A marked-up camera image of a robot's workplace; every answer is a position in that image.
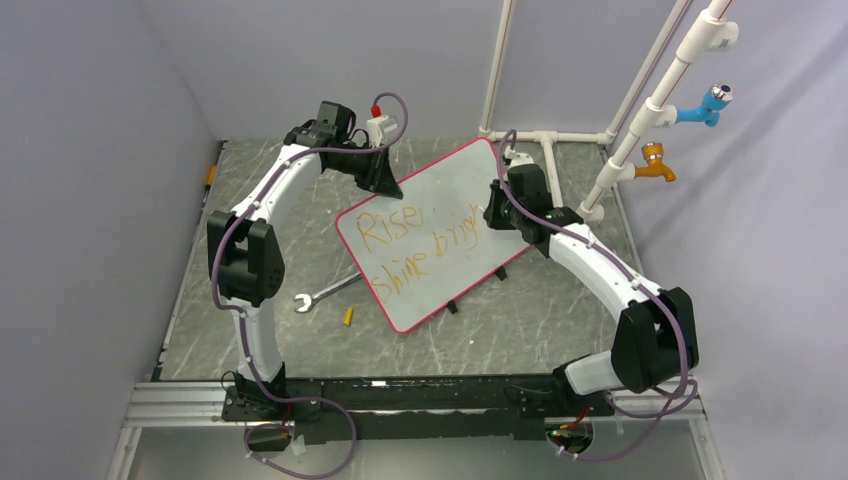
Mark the white floor pipe frame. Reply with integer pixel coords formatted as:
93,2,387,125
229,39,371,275
516,131,614,207

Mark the orange tap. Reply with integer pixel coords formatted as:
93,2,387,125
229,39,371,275
634,142,676,182

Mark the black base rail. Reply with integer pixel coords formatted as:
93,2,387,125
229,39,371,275
221,374,613,444

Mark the white pipe with taps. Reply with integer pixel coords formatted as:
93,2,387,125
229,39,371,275
577,1,739,222

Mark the blue tap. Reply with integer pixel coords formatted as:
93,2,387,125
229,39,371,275
675,84,733,128

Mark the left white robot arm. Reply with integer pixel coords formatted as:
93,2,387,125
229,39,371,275
206,101,409,420

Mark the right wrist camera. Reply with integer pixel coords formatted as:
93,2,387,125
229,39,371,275
503,147,535,169

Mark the red-framed whiteboard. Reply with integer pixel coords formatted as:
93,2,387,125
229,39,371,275
335,138,528,334

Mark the white corner pipe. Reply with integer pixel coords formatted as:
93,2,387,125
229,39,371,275
478,0,515,137

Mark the silver combination wrench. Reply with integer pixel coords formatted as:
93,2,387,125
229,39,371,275
293,272,362,314

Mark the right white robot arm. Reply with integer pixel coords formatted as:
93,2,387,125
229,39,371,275
484,162,699,415

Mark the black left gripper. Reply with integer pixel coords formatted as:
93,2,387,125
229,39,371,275
330,142,403,201

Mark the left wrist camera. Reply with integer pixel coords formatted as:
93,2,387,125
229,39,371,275
365,105,400,148

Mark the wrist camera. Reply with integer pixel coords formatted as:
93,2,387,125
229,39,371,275
503,147,535,169
365,105,400,148

